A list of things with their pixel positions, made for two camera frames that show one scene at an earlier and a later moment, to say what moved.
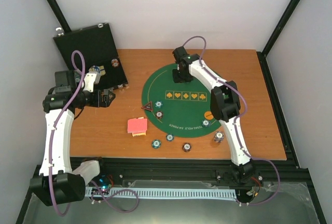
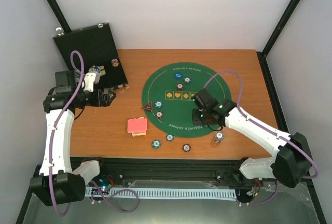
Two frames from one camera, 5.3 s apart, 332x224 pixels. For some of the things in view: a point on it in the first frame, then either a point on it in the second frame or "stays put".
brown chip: x=159 y=114 stays put
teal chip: x=158 y=104 stays put
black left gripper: x=106 y=103 stays put
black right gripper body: x=181 y=77 to x=202 y=120
